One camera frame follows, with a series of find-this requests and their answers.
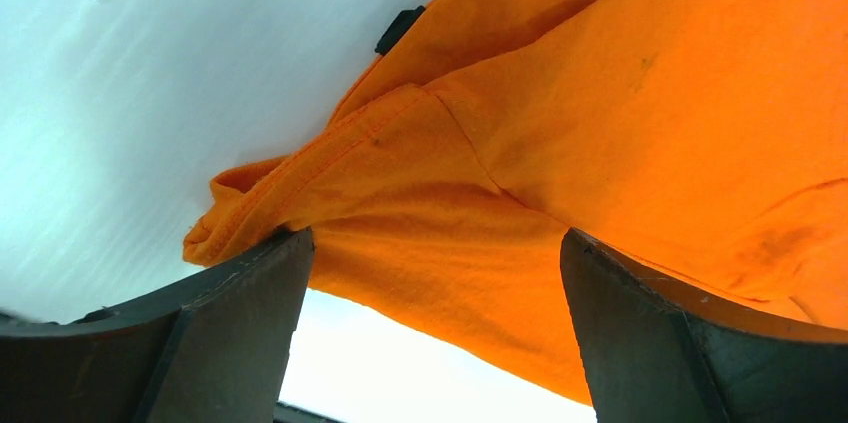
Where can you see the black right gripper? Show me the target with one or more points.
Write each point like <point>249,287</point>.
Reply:
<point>396,30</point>

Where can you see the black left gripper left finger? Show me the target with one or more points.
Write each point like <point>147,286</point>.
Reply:
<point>212,347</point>

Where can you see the orange t-shirt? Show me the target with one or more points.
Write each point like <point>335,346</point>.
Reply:
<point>706,139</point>

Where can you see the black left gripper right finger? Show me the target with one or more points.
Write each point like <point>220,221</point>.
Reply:
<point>657,349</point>

